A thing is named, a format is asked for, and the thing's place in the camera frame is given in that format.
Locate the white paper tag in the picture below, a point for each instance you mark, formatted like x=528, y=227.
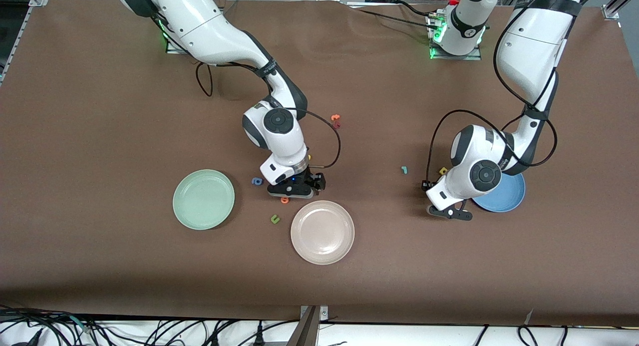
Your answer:
x=529, y=316

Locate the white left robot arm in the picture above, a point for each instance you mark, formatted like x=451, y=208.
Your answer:
x=529, y=46

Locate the blue plate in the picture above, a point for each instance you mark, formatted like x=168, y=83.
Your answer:
x=509, y=196

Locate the metal table bracket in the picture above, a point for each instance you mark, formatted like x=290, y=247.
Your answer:
x=309, y=331

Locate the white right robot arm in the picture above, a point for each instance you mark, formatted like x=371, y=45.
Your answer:
x=199, y=26

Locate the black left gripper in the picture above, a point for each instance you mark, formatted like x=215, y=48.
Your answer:
x=430, y=184

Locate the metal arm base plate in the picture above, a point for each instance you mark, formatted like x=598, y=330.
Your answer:
x=457, y=57
x=170, y=50

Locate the light green plate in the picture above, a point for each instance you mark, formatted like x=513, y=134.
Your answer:
x=203, y=200

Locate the beige plate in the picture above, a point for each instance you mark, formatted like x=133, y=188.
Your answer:
x=322, y=232

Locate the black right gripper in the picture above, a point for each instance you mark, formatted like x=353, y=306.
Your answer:
x=311, y=178

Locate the black power plug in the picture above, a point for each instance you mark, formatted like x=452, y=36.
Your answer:
x=259, y=333

